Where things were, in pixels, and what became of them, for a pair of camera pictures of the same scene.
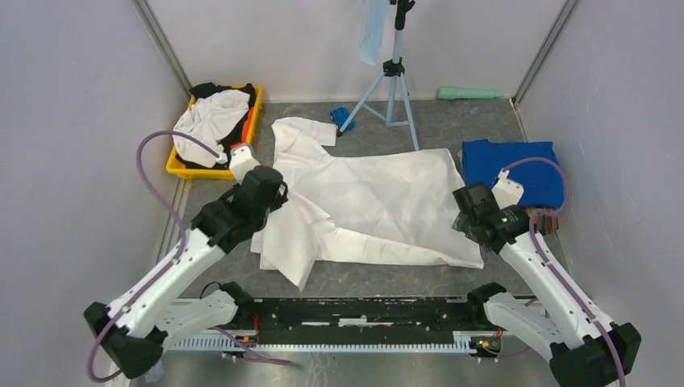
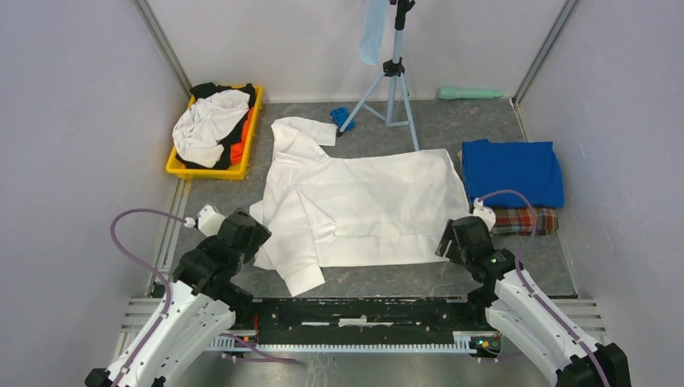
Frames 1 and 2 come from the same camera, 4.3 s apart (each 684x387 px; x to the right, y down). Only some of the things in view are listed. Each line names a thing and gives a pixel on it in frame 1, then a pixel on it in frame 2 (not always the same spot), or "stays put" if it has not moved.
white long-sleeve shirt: [396, 205] stays put
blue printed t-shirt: [534, 165] stays put
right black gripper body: [461, 223] to [453, 251]
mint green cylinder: [449, 93] stays put
